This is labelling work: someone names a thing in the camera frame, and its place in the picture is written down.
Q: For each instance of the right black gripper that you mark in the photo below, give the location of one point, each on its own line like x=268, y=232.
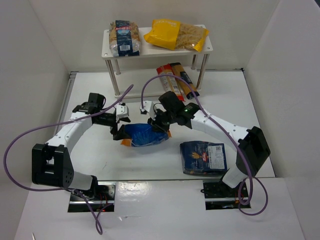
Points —
x=157, y=122

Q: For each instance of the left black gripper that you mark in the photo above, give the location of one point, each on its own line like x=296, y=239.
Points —
x=114, y=127

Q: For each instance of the orange blue orecchiette bag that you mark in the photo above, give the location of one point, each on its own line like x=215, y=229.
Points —
x=142, y=135

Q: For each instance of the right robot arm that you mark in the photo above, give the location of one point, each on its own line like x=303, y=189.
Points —
x=252, y=149

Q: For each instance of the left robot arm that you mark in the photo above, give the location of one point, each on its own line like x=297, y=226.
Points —
x=51, y=163

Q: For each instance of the white two-tier shelf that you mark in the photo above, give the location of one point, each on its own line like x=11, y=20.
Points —
x=121, y=79

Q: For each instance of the dark blue pasta box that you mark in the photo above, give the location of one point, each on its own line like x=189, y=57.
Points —
x=203, y=158

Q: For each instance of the blue clear pasta bag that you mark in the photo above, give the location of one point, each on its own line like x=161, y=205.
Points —
x=124, y=38

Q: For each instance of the yellow fusilli pasta bag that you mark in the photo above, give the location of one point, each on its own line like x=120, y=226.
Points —
x=176, y=35

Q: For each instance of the red spaghetti pack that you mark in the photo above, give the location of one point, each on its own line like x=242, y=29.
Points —
x=168, y=80

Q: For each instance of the yellow blue spaghetti pack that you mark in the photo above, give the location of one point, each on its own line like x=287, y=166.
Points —
x=179, y=71

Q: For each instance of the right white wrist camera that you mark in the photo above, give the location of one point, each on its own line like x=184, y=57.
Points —
x=148, y=107

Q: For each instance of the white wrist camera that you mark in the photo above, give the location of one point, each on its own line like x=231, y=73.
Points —
x=122, y=113
x=148, y=107

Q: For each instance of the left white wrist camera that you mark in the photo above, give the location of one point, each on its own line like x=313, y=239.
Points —
x=122, y=113

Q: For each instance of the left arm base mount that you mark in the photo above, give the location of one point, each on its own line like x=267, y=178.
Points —
x=104, y=200

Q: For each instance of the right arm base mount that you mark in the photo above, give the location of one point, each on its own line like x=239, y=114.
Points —
x=218, y=196

